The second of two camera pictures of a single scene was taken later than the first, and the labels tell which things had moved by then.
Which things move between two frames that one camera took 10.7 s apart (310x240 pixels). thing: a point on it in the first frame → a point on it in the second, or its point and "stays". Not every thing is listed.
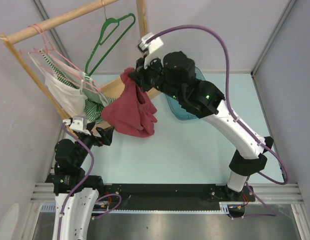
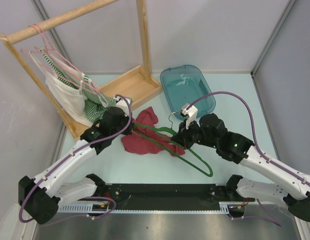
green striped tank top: (95, 102) stays
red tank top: (131, 111) → (143, 139)
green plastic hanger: (108, 20) → (175, 131)
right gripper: (140, 73) → (183, 136)
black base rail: (171, 196) stays
